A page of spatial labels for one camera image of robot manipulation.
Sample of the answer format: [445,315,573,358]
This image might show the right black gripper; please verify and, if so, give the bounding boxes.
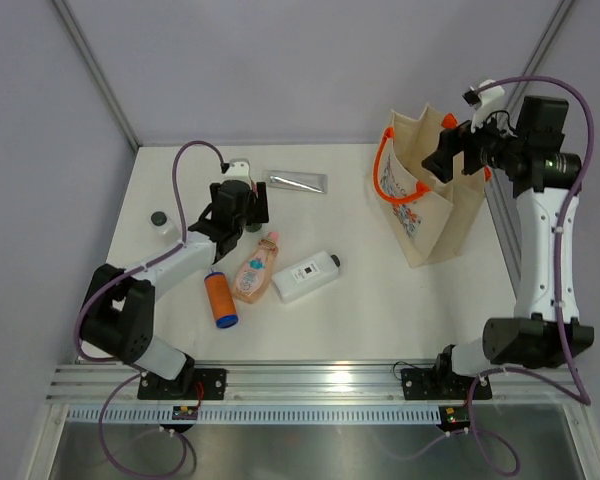
[422,102,525,184]

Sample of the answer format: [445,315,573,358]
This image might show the green dish soap bottle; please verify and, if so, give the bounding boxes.
[245,223,262,233]

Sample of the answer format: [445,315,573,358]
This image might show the silver tube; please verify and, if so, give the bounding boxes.
[262,170,328,194]

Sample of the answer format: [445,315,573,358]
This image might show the canvas tote bag orange handles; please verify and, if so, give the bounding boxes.
[370,105,492,268]

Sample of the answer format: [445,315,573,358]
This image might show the pink lotion bottle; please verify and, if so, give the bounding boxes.
[232,231,279,304]

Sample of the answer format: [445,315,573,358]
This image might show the white rectangular bottle black cap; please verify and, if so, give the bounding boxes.
[272,251,341,304]

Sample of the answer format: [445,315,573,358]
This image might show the orange bottle blue cap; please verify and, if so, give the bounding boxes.
[204,271,239,329]

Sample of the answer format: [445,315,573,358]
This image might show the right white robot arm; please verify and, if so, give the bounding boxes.
[422,96,594,397]

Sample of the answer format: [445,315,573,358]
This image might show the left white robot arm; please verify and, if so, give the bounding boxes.
[74,180,269,400]

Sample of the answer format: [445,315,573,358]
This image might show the clear bottle dark cap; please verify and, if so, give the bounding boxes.
[149,210,180,243]

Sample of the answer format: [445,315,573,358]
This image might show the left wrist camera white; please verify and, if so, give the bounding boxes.
[222,158,251,184]

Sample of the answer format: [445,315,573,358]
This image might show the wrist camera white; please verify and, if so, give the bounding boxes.
[222,158,251,184]
[463,79,505,133]

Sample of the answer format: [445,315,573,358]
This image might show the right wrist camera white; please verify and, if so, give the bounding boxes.
[463,79,505,133]

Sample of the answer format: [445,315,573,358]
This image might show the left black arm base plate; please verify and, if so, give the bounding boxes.
[137,367,227,401]

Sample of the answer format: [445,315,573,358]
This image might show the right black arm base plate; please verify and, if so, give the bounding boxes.
[400,368,473,401]

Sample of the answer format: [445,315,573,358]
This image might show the aluminium rail frame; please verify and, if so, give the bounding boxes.
[45,360,575,405]

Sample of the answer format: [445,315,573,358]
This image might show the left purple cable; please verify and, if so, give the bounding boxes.
[73,140,231,476]

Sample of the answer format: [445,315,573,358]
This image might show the white slotted cable duct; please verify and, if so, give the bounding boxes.
[66,405,441,425]

